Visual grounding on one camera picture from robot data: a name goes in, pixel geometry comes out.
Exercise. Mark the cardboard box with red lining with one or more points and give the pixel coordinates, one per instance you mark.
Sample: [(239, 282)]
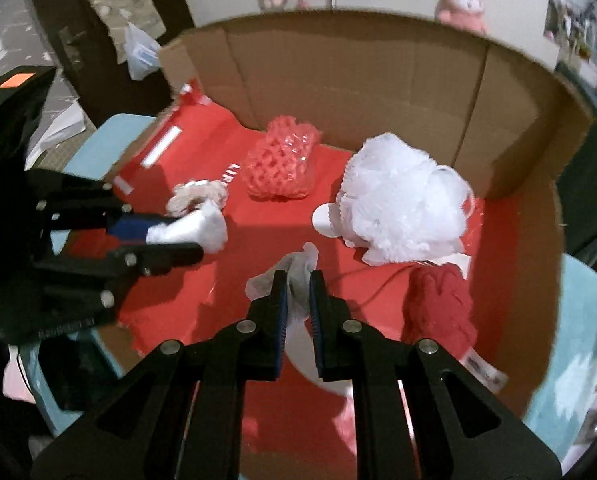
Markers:
[(378, 85)]

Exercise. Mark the wall photo print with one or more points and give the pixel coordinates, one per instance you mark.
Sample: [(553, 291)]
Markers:
[(573, 25)]

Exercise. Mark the white paper sheet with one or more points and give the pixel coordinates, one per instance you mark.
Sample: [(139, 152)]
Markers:
[(58, 130)]

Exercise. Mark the white mesh bath pouf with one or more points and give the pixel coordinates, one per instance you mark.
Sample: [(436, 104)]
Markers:
[(398, 200)]

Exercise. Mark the white sock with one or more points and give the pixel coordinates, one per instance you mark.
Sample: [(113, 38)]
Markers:
[(198, 227)]

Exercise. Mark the orange-red foam net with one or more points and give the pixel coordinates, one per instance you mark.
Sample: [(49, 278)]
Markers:
[(283, 160)]

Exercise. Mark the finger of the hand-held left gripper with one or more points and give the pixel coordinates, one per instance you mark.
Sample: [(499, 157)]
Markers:
[(168, 255), (128, 225)]

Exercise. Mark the hanging door organizer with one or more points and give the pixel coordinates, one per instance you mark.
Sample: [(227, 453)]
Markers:
[(108, 15)]

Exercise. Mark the white tissue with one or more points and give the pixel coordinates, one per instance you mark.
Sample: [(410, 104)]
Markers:
[(301, 260)]

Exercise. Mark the cream crochet scrunchie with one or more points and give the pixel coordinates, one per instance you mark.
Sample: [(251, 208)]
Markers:
[(193, 195)]

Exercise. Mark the pink plush with white face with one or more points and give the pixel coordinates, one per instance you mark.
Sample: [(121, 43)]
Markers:
[(461, 7)]

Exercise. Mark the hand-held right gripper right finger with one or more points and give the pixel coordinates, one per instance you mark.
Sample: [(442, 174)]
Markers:
[(316, 320)]

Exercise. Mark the clear plastic bag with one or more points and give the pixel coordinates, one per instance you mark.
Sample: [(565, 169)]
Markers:
[(141, 52)]

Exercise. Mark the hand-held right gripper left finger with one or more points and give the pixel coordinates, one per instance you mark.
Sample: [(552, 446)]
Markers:
[(280, 320)]

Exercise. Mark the pink cloth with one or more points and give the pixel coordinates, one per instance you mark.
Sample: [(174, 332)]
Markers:
[(18, 382)]

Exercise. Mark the red knitted plush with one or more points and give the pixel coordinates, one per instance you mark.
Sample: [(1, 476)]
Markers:
[(438, 305)]

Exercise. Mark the dark wooden door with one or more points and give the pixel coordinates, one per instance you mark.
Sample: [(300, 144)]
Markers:
[(93, 90)]

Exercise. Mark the teal star print blanket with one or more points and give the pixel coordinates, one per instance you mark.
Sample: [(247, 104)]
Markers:
[(578, 335)]

